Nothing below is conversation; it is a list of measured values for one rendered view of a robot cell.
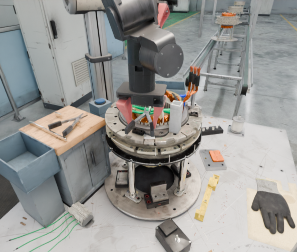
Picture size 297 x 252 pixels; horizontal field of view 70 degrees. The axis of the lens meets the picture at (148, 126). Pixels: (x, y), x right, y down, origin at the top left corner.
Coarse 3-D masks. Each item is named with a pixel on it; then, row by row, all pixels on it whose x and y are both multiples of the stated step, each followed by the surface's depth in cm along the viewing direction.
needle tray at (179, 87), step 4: (156, 80) 103; (168, 84) 104; (172, 84) 103; (176, 84) 103; (180, 84) 103; (184, 84) 99; (168, 88) 105; (172, 88) 105; (176, 88) 104; (180, 88) 104; (184, 88) 97; (176, 92) 94; (180, 92) 94; (184, 92) 94
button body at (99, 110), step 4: (108, 100) 92; (92, 104) 89; (96, 104) 89; (104, 104) 89; (108, 104) 90; (92, 108) 91; (96, 108) 88; (100, 108) 88; (104, 108) 90; (92, 112) 92; (96, 112) 90; (100, 112) 89; (104, 112) 90; (100, 116) 89; (104, 116) 91; (108, 148) 101
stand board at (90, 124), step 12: (72, 108) 80; (48, 120) 72; (84, 120) 72; (96, 120) 72; (36, 132) 66; (60, 132) 66; (72, 132) 66; (84, 132) 67; (48, 144) 61; (60, 144) 61; (72, 144) 64
